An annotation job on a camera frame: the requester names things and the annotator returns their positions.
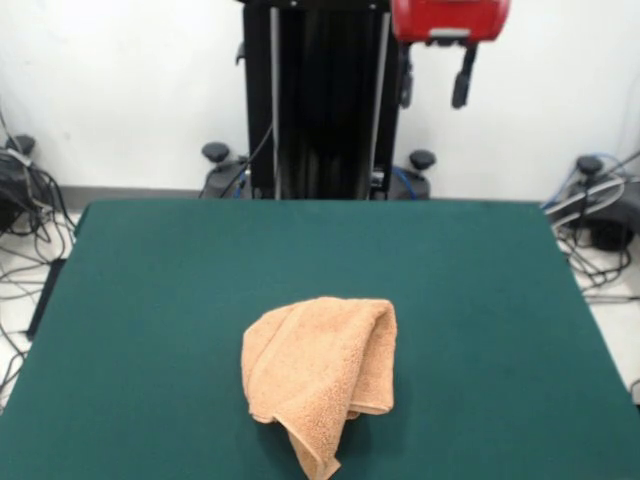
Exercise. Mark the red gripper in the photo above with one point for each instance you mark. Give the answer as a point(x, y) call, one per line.
point(450, 17)

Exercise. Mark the orange terry towel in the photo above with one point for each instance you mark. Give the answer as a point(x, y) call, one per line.
point(310, 360)

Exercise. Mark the dark green table cloth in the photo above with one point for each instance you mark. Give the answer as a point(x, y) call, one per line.
point(150, 300)

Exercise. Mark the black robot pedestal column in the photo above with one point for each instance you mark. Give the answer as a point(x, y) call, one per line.
point(325, 100)

